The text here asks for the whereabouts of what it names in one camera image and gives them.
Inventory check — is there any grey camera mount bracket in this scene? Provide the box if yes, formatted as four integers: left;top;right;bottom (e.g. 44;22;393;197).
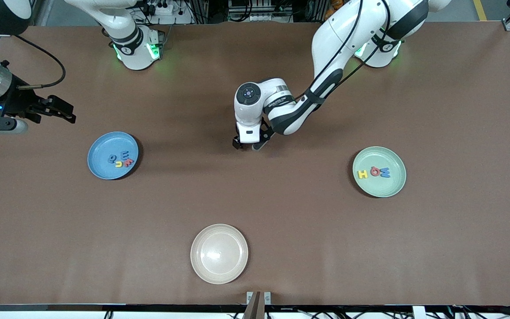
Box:
243;291;271;319

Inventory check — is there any orange snack packet pile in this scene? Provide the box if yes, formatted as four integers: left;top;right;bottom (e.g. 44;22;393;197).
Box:
325;0;348;18

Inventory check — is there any blue plate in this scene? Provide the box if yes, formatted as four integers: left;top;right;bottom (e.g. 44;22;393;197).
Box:
87;131;139;180

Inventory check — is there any light green plate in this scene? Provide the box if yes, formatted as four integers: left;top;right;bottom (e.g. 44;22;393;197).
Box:
352;146;407;198

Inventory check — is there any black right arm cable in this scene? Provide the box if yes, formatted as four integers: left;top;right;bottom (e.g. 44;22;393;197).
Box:
0;34;66;89

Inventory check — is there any beige plate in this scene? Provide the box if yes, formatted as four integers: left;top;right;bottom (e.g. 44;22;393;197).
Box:
190;224;249;284

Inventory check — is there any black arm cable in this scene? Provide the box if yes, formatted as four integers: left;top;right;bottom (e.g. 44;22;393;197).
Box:
295;0;393;101
0;34;66;89

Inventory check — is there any floor cable bundle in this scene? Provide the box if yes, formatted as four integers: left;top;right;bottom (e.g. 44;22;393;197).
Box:
450;297;510;319

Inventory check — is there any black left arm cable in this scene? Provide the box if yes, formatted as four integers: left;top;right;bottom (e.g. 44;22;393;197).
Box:
295;0;393;101

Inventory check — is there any black equipment rack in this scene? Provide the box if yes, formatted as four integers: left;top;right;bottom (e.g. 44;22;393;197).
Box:
226;0;326;23

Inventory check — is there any white power strip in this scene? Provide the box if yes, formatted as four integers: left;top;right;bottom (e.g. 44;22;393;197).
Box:
142;0;174;16

